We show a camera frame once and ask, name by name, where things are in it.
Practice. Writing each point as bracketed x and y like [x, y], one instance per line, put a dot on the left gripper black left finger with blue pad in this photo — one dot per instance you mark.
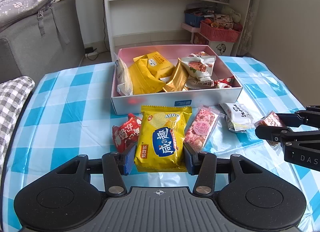
[115, 165]

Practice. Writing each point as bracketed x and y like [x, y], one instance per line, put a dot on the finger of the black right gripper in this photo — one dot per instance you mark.
[288, 137]
[309, 117]

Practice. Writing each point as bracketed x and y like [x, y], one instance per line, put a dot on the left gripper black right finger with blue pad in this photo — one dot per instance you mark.
[204, 166]

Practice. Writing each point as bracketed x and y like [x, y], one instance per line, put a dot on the red clear small snack packet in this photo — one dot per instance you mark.
[271, 119]

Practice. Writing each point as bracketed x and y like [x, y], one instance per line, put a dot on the yellow blue cracker bag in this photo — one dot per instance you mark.
[161, 137]

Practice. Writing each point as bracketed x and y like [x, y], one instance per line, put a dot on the red snack packet white print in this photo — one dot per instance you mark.
[224, 83]

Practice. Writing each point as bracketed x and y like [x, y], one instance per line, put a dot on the clear white wafer snack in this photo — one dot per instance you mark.
[123, 78]

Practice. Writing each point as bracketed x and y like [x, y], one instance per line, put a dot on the gold foil snack bar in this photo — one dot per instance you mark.
[178, 79]

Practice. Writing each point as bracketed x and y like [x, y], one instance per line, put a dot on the orange white snack packet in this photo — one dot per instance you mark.
[196, 84]

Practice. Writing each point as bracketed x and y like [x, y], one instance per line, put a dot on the red triangular snack packet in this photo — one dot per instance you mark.
[127, 133]

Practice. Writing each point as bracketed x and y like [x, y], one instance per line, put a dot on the pink clear candy packet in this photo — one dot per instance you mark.
[202, 127]

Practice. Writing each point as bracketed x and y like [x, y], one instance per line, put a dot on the white snack packet black print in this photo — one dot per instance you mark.
[238, 117]

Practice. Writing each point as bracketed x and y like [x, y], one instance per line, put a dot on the blue white checkered tablecloth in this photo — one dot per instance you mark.
[70, 113]

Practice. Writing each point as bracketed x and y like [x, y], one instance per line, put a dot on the pink white cardboard box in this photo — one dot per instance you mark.
[194, 98]

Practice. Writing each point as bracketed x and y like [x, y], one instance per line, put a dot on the yellow orange snack bag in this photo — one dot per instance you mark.
[147, 72]

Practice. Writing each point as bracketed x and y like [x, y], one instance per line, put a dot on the white printed storage box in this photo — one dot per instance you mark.
[220, 48]

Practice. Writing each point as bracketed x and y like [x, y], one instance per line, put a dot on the pink plastic basket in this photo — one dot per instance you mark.
[217, 34]

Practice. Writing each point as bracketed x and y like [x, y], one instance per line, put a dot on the grey white checkered cushion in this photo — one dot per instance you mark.
[14, 94]

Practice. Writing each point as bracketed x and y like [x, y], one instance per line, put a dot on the blue storage bin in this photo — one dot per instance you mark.
[194, 19]

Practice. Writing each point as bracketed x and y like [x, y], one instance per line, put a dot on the white bookshelf desk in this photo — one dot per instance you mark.
[141, 22]

